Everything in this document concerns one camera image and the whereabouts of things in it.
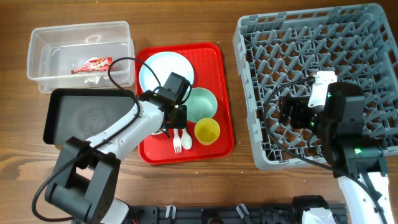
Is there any mint green bowl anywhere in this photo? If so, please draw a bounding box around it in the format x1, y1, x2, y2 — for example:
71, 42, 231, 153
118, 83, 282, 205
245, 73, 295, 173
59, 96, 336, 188
183, 87, 218, 123

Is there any yellow plastic cup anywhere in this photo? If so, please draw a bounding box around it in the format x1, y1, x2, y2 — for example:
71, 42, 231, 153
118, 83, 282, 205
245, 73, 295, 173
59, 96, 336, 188
194, 118, 221, 146

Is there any red snack wrapper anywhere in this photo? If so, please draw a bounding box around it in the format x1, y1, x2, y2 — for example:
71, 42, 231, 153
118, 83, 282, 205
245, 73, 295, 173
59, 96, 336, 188
71, 57, 113, 74

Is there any light blue bowl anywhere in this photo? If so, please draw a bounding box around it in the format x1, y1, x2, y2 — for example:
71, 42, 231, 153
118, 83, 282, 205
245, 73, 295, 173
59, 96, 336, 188
150, 128, 165, 135

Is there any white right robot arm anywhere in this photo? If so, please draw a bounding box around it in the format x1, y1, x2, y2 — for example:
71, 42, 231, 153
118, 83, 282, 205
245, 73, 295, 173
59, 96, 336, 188
279, 82, 394, 223

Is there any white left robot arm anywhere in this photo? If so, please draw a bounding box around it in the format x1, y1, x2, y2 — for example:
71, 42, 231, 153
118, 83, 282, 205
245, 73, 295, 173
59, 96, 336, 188
40, 73, 191, 223

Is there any grey dishwasher rack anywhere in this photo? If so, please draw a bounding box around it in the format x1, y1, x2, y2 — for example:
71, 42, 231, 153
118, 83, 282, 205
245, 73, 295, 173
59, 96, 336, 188
233, 4, 397, 170

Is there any black waste tray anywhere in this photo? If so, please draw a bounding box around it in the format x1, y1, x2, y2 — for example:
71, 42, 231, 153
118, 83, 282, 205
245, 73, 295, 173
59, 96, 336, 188
43, 88, 134, 145

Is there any clear plastic waste bin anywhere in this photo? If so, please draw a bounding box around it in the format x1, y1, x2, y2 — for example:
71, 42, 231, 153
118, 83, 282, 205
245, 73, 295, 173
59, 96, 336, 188
27, 21, 135, 93

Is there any light blue plate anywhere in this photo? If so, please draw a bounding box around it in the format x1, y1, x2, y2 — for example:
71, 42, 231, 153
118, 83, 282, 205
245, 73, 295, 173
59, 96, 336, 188
139, 52, 195, 92

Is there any white plastic fork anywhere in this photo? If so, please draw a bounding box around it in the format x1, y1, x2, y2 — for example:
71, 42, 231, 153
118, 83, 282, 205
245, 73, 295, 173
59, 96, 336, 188
173, 129, 182, 154

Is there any white plastic spoon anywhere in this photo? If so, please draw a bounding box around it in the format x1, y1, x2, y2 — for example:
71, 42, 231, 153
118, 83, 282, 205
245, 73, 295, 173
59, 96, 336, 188
181, 128, 192, 150

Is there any red plastic tray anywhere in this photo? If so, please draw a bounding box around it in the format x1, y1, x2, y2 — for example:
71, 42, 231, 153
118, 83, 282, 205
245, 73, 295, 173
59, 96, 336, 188
136, 42, 234, 165

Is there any crumpled white paper tissue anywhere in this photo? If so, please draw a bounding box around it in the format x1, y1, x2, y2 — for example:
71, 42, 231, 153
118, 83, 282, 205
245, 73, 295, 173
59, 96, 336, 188
84, 75, 107, 85

